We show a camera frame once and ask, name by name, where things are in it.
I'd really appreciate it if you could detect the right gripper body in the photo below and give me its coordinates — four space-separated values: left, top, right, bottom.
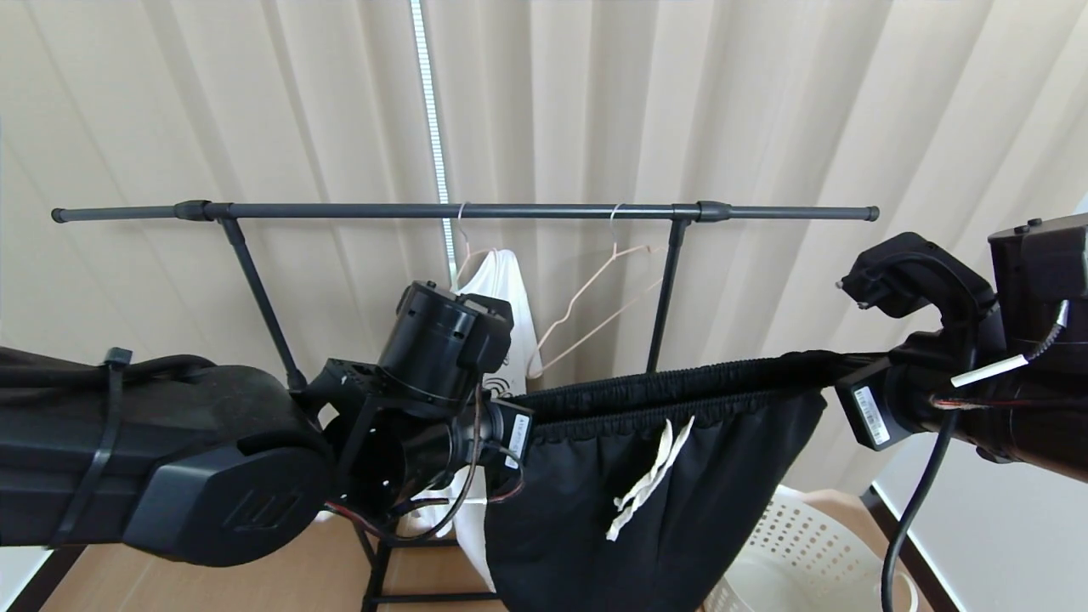
835 356 925 452

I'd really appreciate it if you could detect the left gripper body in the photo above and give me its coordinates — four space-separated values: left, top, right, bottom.
463 397 536 473

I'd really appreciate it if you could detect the black garment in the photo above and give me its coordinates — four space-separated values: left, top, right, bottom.
483 349 878 612

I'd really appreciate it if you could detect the white printed t-shirt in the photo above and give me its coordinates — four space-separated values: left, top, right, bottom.
395 248 546 592

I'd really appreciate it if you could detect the pink clothes hanger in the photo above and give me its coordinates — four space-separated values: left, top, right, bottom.
448 202 504 292
525 204 669 380

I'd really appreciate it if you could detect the white laundry basket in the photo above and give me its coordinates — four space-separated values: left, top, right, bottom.
703 484 921 612

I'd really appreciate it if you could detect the black clothes rack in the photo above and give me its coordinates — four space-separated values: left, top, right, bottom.
51 201 881 612

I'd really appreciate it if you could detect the beige curtain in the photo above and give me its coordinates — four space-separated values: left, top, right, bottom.
0 0 1088 562

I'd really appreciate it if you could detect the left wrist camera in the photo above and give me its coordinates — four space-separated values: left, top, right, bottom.
459 293 516 377

